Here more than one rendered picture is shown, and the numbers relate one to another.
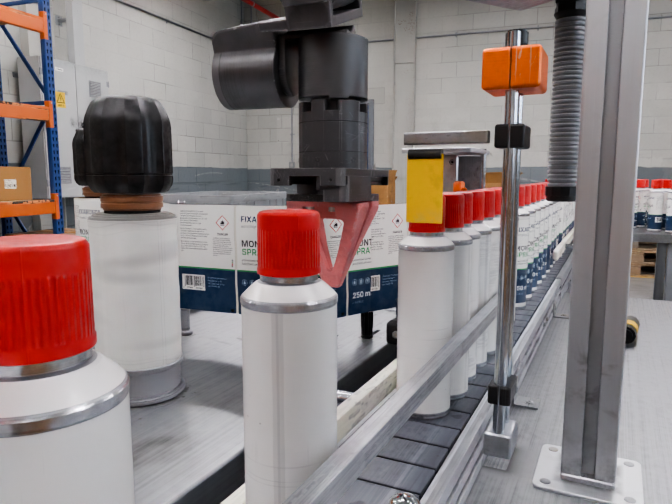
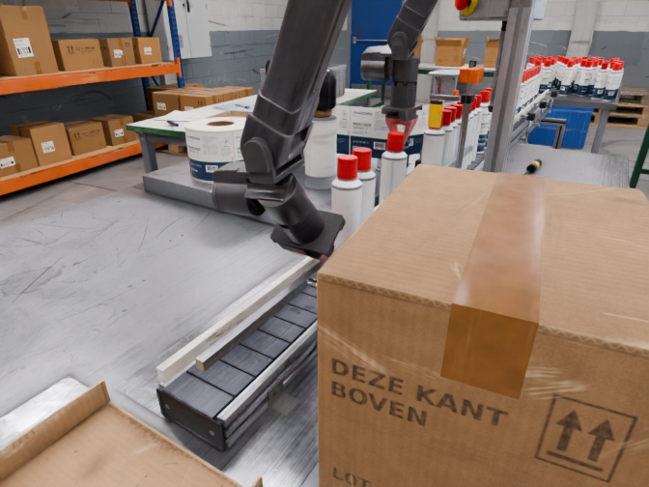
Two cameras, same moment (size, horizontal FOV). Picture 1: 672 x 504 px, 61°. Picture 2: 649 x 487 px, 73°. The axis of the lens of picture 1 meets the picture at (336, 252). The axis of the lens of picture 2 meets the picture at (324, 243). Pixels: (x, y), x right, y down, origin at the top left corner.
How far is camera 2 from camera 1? 0.61 m
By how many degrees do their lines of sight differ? 19
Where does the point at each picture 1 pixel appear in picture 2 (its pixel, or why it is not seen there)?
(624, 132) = (510, 95)
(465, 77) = not seen: outside the picture
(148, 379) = (326, 180)
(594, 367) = not seen: hidden behind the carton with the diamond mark
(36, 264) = (367, 154)
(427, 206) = (436, 121)
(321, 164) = (399, 105)
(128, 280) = (322, 143)
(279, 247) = (394, 143)
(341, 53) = (409, 66)
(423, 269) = (432, 142)
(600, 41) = (506, 59)
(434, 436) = not seen: hidden behind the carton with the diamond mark
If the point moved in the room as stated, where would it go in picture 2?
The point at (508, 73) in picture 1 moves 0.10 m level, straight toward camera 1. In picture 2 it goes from (467, 77) to (462, 83)
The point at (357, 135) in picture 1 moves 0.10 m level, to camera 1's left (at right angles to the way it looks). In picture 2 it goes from (412, 95) to (368, 95)
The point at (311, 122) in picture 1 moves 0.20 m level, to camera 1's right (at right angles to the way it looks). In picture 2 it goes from (396, 90) to (488, 91)
